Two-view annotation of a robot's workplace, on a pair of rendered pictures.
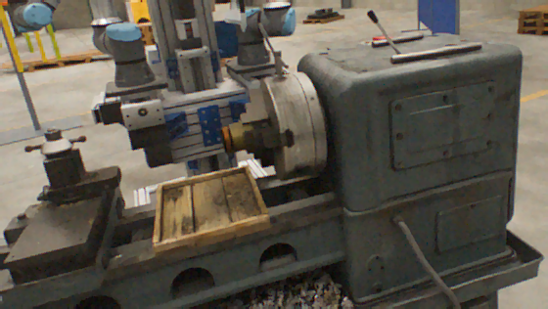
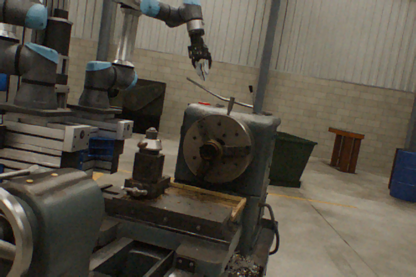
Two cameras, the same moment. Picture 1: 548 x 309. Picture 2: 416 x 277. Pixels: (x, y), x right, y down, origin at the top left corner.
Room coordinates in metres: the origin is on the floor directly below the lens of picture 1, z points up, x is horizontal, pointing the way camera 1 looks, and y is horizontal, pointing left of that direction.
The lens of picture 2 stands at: (0.36, 1.64, 1.30)
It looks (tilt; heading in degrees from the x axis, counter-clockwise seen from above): 6 degrees down; 300
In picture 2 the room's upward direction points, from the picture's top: 9 degrees clockwise
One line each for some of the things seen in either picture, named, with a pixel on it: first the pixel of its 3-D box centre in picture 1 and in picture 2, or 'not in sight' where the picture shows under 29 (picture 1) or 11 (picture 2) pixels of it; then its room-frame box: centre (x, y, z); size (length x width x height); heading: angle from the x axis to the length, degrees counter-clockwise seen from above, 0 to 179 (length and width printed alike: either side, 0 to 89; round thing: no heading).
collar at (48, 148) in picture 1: (56, 144); (150, 143); (1.10, 0.72, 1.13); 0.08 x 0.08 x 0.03
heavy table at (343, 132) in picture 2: not in sight; (342, 149); (2.40, -8.97, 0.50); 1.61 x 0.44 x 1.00; 121
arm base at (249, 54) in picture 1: (252, 51); (95, 96); (1.86, 0.25, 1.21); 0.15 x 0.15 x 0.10
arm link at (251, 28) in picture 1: (250, 24); (98, 73); (1.86, 0.25, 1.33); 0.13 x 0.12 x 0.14; 77
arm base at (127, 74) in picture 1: (133, 70); (37, 93); (1.67, 0.71, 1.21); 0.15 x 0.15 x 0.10
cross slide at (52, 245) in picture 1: (68, 214); (160, 206); (1.04, 0.70, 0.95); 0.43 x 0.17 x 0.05; 16
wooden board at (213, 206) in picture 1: (209, 203); (195, 201); (1.12, 0.35, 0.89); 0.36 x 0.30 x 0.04; 16
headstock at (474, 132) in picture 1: (401, 107); (231, 144); (1.33, -0.29, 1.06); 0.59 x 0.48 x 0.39; 106
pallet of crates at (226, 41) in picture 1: (232, 40); not in sight; (8.39, 1.52, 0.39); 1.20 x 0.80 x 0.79; 129
